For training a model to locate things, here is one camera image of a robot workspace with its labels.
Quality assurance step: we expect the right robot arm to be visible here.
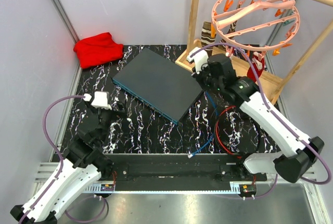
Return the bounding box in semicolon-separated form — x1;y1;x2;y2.
191;54;324;183

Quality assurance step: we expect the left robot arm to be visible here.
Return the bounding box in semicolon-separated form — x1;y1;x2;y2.
10;94;127;223

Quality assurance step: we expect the brown striped sock front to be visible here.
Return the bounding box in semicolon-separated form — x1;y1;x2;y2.
201;21;216;47

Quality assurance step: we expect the brown striped sock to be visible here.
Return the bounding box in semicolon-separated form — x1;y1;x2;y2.
219;21;237;51
201;21;216;47

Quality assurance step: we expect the red sock right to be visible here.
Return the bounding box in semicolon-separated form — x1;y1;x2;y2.
247;52;266;82

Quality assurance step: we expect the brown striped sock back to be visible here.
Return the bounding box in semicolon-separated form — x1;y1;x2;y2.
219;21;237;51

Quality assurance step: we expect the red folded cloth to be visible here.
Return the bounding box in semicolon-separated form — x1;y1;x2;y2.
73;32;123;69

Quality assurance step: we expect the pink round clip hanger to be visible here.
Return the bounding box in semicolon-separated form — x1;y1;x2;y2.
211;0;300;56

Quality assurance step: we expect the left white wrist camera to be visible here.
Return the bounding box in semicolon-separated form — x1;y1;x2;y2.
91;91;112;110

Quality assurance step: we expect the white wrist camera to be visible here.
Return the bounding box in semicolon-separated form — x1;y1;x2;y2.
91;91;112;110
186;47;209;74

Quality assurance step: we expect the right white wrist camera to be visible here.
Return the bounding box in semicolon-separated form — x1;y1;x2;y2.
186;47;209;74

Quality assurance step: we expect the red ethernet cable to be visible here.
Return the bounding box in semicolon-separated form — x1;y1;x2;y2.
214;106;245;155

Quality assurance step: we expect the dark blue network switch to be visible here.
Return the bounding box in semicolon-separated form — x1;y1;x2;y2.
112;48;203;125

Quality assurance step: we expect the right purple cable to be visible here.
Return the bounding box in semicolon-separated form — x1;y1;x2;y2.
188;43;333;200

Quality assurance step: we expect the purple cable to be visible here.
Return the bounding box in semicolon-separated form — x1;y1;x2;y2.
188;43;333;200
18;95;109;223

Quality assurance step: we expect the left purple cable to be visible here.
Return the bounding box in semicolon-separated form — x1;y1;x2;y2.
18;95;109;223

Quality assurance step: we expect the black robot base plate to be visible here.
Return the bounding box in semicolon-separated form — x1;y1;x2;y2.
49;152;302;192

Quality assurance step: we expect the black ethernet cable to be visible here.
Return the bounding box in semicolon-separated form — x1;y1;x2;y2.
210;104;262;157

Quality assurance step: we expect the blue ethernet cable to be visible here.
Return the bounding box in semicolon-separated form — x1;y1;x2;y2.
187;91;222;159

